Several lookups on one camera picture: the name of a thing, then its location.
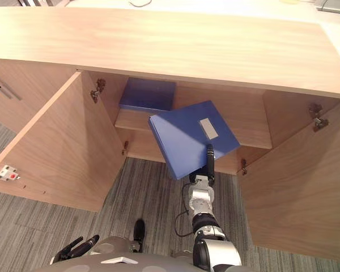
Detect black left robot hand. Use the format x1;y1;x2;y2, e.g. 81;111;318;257
49;235;100;266

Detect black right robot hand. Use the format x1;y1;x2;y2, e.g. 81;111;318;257
188;143;216;186

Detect blue folder with grey label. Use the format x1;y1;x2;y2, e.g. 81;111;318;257
147;100;241;181

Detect wooden cabinet shelf board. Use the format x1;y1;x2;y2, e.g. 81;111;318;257
114;109;273;150

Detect open wooden cabinet door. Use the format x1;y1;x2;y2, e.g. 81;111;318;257
237;100;340;262
0;71;125;213

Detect plain blue folder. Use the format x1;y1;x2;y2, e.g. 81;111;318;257
118;78;177;113

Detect white door lock mechanism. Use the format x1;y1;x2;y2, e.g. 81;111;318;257
0;164;22;182

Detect light wooden office cabinet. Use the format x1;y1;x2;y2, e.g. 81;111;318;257
0;7;340;262

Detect closed wooden cabinet door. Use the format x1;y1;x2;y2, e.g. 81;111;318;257
0;58;78;134

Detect grey robot torso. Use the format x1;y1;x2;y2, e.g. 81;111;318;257
31;235;195;272

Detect dark robot foot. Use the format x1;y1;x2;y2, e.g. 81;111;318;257
133;219;146;253

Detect grey device on desk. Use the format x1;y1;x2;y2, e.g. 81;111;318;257
315;0;340;12

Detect stacked grey white panels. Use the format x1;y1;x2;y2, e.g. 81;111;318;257
16;0;70;8

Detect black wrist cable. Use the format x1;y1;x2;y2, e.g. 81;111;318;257
174;183;197;238

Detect silver bar door handle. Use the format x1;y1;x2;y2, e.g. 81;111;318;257
0;79;23;101

